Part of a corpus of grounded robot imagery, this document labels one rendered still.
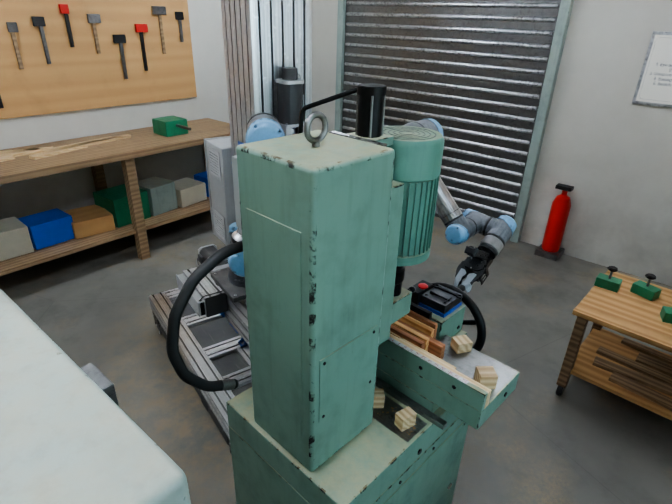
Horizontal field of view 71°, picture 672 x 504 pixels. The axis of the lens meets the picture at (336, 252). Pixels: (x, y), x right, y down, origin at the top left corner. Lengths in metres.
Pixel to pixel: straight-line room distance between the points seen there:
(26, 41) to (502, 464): 3.82
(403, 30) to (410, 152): 3.69
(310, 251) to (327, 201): 0.09
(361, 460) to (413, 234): 0.55
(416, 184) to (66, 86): 3.37
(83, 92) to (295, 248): 3.45
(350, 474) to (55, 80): 3.52
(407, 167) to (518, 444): 1.70
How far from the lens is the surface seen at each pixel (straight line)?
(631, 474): 2.60
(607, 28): 4.08
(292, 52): 1.88
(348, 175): 0.84
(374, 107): 1.00
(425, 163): 1.08
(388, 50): 4.80
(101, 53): 4.23
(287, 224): 0.86
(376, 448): 1.25
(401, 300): 1.29
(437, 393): 1.30
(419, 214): 1.12
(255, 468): 1.42
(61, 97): 4.13
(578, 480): 2.46
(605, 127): 4.11
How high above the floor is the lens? 1.74
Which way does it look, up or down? 27 degrees down
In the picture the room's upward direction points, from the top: 2 degrees clockwise
